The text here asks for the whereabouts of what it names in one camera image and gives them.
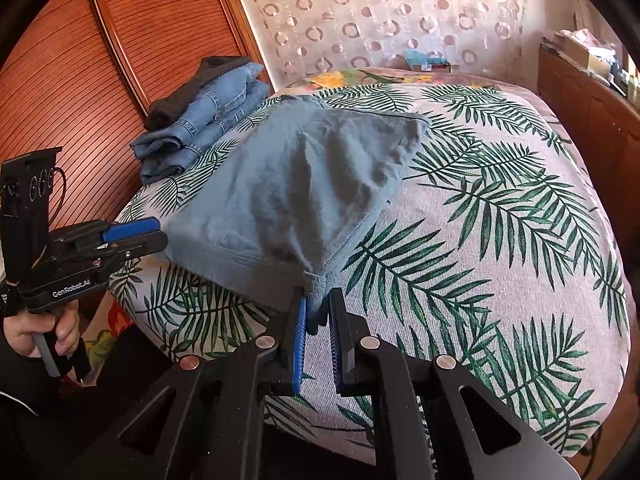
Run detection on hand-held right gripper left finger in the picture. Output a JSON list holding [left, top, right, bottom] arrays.
[[65, 287, 308, 480]]

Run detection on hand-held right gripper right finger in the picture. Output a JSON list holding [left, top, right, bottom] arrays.
[[322, 287, 581, 480]]

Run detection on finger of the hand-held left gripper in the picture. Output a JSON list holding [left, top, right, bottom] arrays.
[[94, 230, 169, 273], [97, 216, 162, 243]]

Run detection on grey-blue denim short pants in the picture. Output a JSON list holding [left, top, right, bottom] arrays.
[[161, 94, 432, 311]]

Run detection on person's left forearm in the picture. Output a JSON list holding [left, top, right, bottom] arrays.
[[0, 345, 56, 411]]

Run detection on folded black pants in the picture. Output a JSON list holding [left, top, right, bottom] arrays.
[[144, 56, 251, 131]]

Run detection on person's left hand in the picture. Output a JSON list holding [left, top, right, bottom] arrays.
[[0, 305, 81, 361]]

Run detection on folded blue jeans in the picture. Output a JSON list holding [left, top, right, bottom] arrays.
[[177, 62, 266, 128], [131, 82, 273, 186]]

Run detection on wooden slatted wardrobe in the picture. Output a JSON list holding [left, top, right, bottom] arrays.
[[0, 0, 273, 311]]

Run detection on leaf print bed sheet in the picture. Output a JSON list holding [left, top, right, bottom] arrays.
[[107, 82, 631, 456]]

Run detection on cardboard box with blue cloth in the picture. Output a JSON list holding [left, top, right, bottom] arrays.
[[404, 49, 452, 73]]

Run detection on circle pattern curtain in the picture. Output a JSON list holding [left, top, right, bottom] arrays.
[[225, 0, 531, 78]]

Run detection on wooden sideboard cabinet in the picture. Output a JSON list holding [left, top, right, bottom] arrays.
[[537, 42, 640, 251]]

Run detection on open cardboard box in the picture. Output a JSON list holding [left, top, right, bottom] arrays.
[[562, 35, 613, 76]]

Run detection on pink printed paper pile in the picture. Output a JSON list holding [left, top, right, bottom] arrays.
[[555, 27, 606, 48]]

